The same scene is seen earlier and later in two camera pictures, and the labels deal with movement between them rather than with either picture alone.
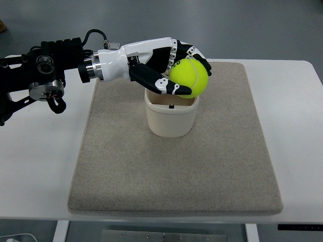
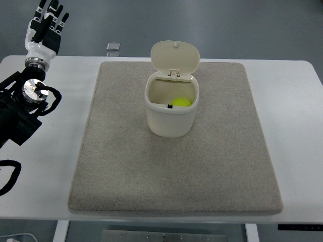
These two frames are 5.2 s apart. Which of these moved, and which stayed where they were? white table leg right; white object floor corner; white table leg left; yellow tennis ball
Moved: yellow tennis ball
Stayed: white object floor corner; white table leg right; white table leg left
